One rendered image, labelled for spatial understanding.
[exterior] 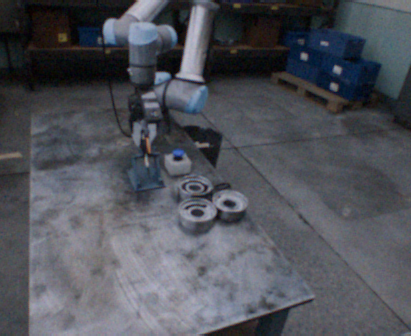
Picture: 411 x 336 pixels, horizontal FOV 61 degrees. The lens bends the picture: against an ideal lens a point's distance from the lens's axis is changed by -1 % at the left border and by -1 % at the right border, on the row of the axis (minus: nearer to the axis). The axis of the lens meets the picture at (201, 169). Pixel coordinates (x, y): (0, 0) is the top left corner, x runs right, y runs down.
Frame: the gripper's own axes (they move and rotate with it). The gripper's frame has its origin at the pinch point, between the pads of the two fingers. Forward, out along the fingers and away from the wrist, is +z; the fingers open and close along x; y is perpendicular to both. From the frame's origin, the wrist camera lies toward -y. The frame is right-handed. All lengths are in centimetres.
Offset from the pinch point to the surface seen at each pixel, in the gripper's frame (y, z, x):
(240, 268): -46.8, 11.8, -11.7
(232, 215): -30.7, 9.1, -17.2
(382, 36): 252, 14, -386
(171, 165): -3.1, 7.5, -8.4
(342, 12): 336, -3, -387
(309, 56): 273, 45, -292
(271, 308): -59, 12, -13
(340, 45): 230, 21, -296
